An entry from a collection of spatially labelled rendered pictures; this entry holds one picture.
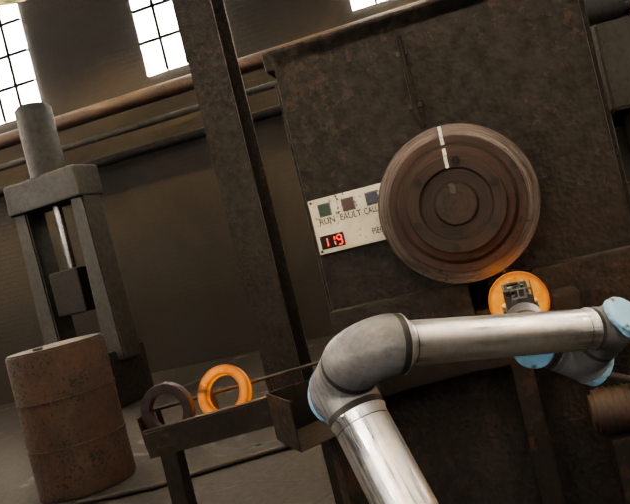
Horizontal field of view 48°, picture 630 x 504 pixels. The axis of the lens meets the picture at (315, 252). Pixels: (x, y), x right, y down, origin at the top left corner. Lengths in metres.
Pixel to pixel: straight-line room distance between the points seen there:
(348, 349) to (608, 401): 0.96
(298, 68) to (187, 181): 6.64
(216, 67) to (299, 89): 2.73
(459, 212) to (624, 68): 4.42
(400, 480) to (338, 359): 0.24
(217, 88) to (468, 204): 3.26
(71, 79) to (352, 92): 7.67
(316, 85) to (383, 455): 1.39
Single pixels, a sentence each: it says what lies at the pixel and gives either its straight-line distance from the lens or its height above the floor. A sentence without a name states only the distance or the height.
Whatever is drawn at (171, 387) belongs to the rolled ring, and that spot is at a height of 0.75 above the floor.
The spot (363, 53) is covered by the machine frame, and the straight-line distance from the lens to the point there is 2.37.
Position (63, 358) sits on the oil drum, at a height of 0.80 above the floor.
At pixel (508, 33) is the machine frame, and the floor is 1.58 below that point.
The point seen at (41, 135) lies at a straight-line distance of 7.63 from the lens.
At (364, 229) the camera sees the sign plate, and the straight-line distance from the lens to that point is 2.31.
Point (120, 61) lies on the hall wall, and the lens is 9.52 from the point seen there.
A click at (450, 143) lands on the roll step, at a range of 2.13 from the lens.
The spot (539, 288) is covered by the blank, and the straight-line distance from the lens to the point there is 1.96.
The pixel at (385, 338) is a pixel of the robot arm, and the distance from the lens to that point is 1.29.
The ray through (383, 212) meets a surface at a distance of 2.16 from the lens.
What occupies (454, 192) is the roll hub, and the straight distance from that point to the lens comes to 2.05.
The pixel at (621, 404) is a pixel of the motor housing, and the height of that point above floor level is 0.50.
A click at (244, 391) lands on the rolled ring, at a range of 2.39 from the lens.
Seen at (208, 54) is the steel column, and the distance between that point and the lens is 5.14.
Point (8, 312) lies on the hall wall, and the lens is 10.37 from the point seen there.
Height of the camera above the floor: 1.10
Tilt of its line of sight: 1 degrees down
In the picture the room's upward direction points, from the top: 14 degrees counter-clockwise
